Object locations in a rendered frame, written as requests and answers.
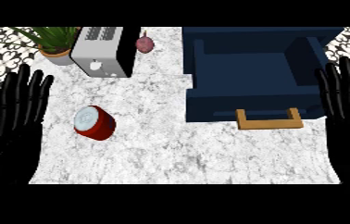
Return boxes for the wooden drawer handle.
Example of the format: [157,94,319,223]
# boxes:
[235,107,305,131]

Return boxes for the potted green plant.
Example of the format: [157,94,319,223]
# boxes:
[11,27,83,67]

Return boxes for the red can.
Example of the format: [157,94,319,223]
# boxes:
[73,105,118,142]

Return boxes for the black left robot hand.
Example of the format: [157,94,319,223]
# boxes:
[0,63,56,185]

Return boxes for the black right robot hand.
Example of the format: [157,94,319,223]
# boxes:
[313,56,350,185]

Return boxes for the silver toaster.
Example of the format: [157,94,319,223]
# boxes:
[70,27,142,79]

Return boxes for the purple onion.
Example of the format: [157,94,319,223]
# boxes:
[136,30,157,54]

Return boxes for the dark blue open drawer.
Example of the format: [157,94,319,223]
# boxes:
[182,27,344,123]

